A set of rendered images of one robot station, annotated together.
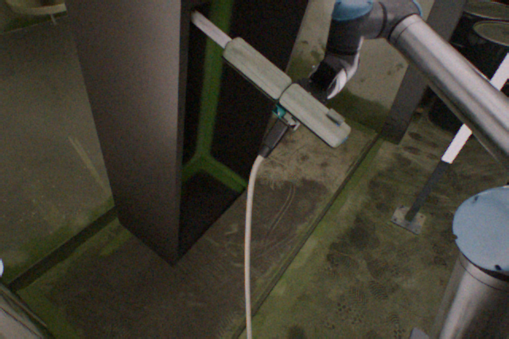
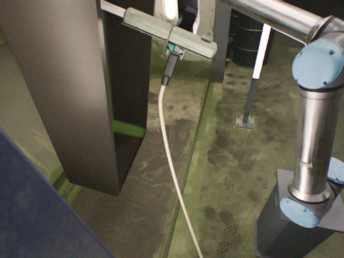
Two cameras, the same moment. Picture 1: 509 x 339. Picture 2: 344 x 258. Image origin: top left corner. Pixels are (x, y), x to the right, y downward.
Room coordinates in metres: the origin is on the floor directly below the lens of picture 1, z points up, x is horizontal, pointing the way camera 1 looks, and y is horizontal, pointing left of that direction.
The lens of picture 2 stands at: (-0.09, 0.15, 1.71)
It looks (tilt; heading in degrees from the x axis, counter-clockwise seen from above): 44 degrees down; 346
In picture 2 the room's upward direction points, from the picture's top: 6 degrees counter-clockwise
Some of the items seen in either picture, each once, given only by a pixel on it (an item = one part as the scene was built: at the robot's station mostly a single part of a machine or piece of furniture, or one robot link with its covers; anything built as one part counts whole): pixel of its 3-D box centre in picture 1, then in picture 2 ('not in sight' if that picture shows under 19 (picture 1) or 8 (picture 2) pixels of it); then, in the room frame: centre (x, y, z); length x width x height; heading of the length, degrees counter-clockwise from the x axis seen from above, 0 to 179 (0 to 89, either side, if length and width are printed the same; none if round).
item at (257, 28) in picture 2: (481, 83); (254, 34); (2.65, -2.03, 0.44); 0.59 x 0.58 x 0.89; 161
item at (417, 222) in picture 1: (408, 218); (244, 122); (1.40, -1.13, 0.01); 0.20 x 0.20 x 0.01; 56
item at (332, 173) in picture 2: not in sight; (324, 178); (0.21, -0.64, 0.83); 0.17 x 0.15 x 0.18; 111
